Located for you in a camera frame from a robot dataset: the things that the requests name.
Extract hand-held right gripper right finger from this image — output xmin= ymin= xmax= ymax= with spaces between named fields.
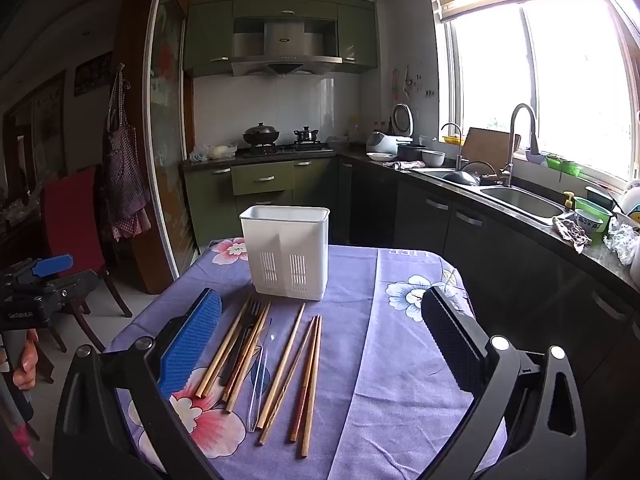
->
xmin=421 ymin=285 xmax=587 ymax=480

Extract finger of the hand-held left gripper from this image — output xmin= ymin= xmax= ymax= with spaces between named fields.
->
xmin=2 ymin=255 xmax=75 ymax=286
xmin=45 ymin=269 xmax=101 ymax=311

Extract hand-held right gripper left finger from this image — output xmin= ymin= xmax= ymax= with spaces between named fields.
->
xmin=52 ymin=287 xmax=223 ymax=480

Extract black fork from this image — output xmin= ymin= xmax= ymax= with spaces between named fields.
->
xmin=219 ymin=301 xmax=263 ymax=387

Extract clear plastic utensil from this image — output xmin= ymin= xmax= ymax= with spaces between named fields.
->
xmin=246 ymin=340 xmax=269 ymax=433

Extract bundle of wooden chopsticks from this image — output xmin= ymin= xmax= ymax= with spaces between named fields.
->
xmin=194 ymin=295 xmax=322 ymax=458

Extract red-tipped wooden chopstick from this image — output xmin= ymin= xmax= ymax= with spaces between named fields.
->
xmin=287 ymin=315 xmax=321 ymax=443

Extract white plastic utensil holder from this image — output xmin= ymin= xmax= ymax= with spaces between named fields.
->
xmin=239 ymin=205 xmax=331 ymax=302

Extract person's left hand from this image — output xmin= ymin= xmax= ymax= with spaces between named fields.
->
xmin=12 ymin=329 xmax=41 ymax=391

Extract red chair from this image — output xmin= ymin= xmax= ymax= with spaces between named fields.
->
xmin=40 ymin=167 xmax=133 ymax=356

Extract purple floral tablecloth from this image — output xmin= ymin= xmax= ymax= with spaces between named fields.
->
xmin=102 ymin=237 xmax=511 ymax=480

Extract dark lower cabinets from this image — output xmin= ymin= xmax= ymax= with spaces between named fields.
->
xmin=337 ymin=157 xmax=640 ymax=411

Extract checkered apron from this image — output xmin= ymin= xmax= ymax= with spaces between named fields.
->
xmin=102 ymin=65 xmax=153 ymax=241

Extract green lower cabinets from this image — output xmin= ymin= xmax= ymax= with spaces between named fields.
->
xmin=182 ymin=157 xmax=341 ymax=256

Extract green cabinets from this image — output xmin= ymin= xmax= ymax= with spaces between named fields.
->
xmin=182 ymin=0 xmax=378 ymax=78
xmin=182 ymin=157 xmax=341 ymax=256

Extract steel double sink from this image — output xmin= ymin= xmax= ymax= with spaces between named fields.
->
xmin=415 ymin=165 xmax=566 ymax=221

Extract patterned dish rag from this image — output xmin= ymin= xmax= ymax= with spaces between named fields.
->
xmin=552 ymin=215 xmax=592 ymax=253

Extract blue patterned bowl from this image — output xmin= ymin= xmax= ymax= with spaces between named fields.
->
xmin=574 ymin=208 xmax=606 ymax=233

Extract white plastic bag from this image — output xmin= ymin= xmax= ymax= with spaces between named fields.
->
xmin=190 ymin=144 xmax=238 ymax=162

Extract glass sliding door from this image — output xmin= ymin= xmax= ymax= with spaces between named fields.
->
xmin=145 ymin=0 xmax=196 ymax=281

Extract small steel faucet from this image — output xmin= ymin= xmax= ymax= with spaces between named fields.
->
xmin=440 ymin=122 xmax=463 ymax=171

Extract green plastic basket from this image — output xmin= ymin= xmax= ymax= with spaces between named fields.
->
xmin=574 ymin=197 xmax=613 ymax=233

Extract wooden cutting board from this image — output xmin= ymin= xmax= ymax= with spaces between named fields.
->
xmin=461 ymin=127 xmax=521 ymax=171

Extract white rice cooker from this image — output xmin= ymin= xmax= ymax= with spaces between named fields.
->
xmin=366 ymin=104 xmax=415 ymax=155

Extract gas stove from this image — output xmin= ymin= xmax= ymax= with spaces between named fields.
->
xmin=235 ymin=142 xmax=335 ymax=156

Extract black wok with lid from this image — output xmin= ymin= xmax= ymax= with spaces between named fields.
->
xmin=242 ymin=121 xmax=281 ymax=147

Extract tall steel faucet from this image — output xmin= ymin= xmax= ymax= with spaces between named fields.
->
xmin=500 ymin=104 xmax=540 ymax=187

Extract green upper cabinets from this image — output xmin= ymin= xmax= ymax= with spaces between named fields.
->
xmin=182 ymin=0 xmax=378 ymax=78

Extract kitchen window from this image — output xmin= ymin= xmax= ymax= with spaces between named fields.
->
xmin=445 ymin=0 xmax=640 ymax=186

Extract steel range hood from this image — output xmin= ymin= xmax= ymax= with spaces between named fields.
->
xmin=230 ymin=19 xmax=343 ymax=77

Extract dark framed wall picture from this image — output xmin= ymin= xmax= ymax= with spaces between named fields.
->
xmin=74 ymin=52 xmax=113 ymax=97

